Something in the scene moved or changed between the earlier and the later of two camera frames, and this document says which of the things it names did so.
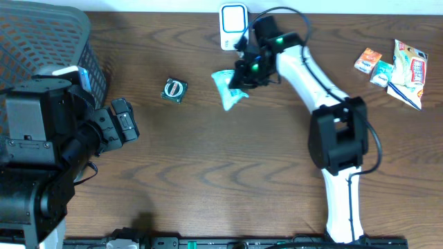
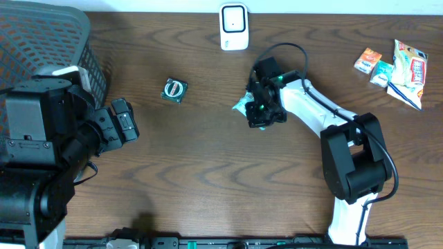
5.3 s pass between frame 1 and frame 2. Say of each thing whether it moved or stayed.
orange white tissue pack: stayed
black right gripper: moved
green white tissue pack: stayed
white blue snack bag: stayed
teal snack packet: moved
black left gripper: stayed
